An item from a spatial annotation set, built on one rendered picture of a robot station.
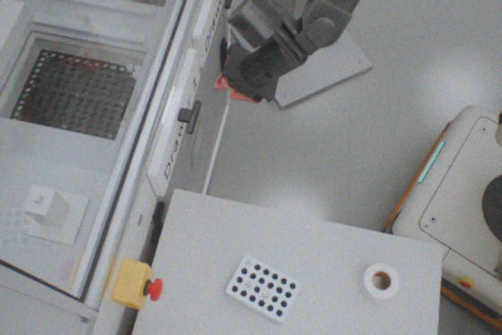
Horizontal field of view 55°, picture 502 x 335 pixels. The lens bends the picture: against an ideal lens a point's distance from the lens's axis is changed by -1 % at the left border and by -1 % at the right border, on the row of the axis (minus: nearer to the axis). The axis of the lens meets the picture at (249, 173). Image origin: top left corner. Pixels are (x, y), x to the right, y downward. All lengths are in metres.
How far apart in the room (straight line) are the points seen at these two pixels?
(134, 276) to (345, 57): 1.54
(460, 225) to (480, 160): 0.25
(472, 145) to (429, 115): 0.40
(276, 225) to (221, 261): 0.14
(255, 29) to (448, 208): 1.11
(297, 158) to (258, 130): 0.20
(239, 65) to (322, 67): 1.31
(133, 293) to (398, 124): 1.49
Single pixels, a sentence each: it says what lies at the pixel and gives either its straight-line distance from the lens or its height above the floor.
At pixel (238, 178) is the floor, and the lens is 1.87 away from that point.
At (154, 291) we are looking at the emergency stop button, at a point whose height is 0.89.
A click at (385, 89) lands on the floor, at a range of 2.16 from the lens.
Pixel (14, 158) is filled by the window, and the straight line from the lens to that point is 0.50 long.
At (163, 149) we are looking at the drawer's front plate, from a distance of 0.90.
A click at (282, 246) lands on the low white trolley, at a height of 0.76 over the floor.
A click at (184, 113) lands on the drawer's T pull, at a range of 0.95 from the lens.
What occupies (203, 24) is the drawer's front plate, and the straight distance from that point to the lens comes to 1.05.
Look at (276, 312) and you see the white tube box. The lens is 0.98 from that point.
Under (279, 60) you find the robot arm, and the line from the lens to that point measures 0.74.
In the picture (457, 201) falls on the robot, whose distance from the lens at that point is 1.70.
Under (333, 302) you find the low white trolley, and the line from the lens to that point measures 1.00.
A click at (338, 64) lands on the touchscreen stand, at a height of 0.03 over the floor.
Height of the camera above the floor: 1.73
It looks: 67 degrees down
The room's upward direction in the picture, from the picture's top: 5 degrees clockwise
